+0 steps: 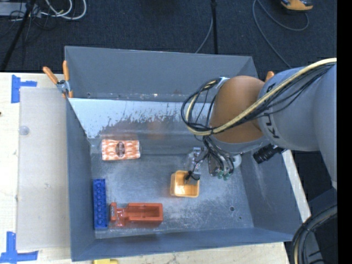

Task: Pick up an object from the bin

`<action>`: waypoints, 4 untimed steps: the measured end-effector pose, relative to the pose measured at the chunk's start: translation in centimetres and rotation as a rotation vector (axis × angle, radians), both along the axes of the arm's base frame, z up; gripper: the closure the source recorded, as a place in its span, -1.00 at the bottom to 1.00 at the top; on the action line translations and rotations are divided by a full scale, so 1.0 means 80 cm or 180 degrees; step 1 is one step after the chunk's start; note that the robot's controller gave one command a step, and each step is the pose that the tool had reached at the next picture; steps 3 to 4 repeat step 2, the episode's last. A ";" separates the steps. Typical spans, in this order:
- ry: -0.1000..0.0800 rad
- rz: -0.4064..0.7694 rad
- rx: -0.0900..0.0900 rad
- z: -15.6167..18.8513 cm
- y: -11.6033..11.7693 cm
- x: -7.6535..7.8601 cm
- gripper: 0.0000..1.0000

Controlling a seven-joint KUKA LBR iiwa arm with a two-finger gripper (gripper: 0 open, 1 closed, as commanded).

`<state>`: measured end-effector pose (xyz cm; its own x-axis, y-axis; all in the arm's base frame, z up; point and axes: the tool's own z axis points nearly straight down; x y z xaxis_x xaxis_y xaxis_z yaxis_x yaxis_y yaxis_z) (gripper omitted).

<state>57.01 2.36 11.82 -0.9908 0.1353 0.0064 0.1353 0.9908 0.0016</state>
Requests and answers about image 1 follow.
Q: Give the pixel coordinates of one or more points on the black cylinder on white bracket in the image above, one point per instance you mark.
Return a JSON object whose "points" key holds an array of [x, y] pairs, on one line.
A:
{"points": [[265, 153]]}

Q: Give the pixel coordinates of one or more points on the orange patterned packet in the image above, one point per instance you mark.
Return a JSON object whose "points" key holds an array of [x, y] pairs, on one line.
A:
{"points": [[112, 150]]}

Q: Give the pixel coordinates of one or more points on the pale wood flat board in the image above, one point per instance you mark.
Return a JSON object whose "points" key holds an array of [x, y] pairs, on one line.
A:
{"points": [[41, 175]]}

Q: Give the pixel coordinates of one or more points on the blue toy brick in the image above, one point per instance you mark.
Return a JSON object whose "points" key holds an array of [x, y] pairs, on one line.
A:
{"points": [[100, 205]]}

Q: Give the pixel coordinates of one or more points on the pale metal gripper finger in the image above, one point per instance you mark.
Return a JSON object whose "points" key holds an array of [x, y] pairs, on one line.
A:
{"points": [[193, 158], [198, 166]]}

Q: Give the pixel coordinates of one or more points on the grey metal bin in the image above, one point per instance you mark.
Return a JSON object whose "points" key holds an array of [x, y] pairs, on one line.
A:
{"points": [[154, 73]]}

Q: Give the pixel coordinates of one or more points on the yellow-orange square cup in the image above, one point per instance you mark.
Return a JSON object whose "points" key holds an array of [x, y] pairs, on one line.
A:
{"points": [[182, 190]]}

